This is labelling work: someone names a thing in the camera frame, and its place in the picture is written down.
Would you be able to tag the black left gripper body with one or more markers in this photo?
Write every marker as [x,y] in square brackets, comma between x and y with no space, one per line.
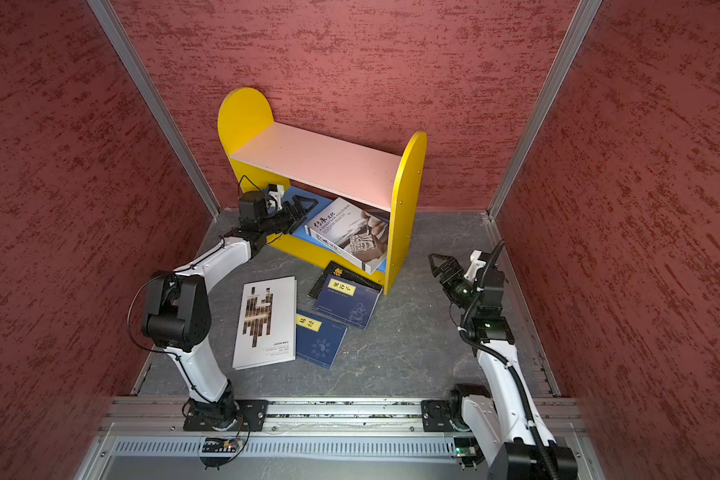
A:
[279,220]

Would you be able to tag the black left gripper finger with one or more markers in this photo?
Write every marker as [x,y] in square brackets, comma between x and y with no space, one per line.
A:
[291,224]
[299,207]

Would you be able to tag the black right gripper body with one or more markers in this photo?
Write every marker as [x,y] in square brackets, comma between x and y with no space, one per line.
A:
[457,288]

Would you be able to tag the white heritage cultural book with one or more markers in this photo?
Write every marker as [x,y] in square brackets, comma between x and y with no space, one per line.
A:
[358,236]

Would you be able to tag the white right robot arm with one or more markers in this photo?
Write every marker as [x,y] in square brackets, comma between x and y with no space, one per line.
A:
[511,434]

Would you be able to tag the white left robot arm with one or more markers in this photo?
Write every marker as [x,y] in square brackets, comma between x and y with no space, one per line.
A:
[177,314]

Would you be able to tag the black book under blue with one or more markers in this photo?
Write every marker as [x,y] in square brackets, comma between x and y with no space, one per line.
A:
[339,271]

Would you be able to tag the yellow pink blue bookshelf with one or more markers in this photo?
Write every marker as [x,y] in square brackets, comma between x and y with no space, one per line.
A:
[263,152]

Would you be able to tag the blue book yellow label rear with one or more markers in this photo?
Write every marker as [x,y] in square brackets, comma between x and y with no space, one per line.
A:
[347,301]

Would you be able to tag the blue book yellow label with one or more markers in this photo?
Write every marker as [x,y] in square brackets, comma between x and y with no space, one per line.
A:
[318,339]
[347,301]

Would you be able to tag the white book brown pattern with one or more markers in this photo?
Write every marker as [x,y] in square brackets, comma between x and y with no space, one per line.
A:
[266,332]

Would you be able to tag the blue book yellow label front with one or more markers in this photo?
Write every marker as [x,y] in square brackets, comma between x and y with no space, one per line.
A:
[318,339]

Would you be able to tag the left corner aluminium profile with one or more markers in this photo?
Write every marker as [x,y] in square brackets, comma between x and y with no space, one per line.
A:
[107,18]

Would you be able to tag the corner aluminium profile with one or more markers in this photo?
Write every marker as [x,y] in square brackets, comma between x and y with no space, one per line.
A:
[107,18]
[576,32]

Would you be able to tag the right corner aluminium profile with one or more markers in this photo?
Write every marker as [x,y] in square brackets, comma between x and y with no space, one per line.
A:
[576,32]

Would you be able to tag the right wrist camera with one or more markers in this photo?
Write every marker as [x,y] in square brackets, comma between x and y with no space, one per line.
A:
[481,264]

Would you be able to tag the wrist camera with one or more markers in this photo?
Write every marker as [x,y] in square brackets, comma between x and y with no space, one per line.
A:
[260,204]
[481,264]

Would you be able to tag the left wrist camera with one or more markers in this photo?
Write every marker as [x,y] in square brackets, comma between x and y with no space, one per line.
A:
[260,204]

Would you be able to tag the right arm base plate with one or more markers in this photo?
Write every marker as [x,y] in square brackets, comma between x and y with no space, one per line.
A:
[437,417]

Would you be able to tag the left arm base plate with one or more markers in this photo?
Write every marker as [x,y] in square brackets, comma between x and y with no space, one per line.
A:
[251,415]

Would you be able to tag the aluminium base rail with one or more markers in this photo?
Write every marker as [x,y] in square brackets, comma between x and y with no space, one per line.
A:
[300,427]

